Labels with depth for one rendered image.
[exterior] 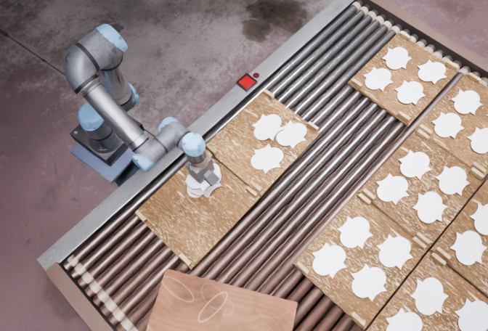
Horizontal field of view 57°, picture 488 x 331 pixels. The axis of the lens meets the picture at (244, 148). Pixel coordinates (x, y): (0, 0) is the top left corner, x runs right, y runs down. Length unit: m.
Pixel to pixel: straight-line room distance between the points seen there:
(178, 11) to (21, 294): 2.34
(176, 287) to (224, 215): 0.36
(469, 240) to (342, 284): 0.54
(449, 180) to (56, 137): 2.53
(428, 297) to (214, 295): 0.80
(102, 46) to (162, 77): 1.86
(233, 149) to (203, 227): 0.38
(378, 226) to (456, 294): 0.37
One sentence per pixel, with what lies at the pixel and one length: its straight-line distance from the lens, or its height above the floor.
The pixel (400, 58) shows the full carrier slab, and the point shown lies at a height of 0.95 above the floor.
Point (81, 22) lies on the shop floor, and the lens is 3.98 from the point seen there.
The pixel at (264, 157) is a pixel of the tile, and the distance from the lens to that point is 1.97.
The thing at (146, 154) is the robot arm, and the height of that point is 1.34.
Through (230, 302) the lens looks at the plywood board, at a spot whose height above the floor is 1.04.
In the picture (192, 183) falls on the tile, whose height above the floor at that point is 1.05.
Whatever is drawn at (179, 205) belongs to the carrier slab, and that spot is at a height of 0.94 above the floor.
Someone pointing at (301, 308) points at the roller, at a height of 0.92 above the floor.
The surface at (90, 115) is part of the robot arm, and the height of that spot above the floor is 1.16.
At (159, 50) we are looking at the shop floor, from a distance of 3.60.
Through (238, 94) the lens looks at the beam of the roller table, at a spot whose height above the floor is 0.92.
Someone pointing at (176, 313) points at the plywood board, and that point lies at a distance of 1.72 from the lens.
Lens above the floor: 2.72
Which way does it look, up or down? 63 degrees down
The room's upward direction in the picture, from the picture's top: 5 degrees counter-clockwise
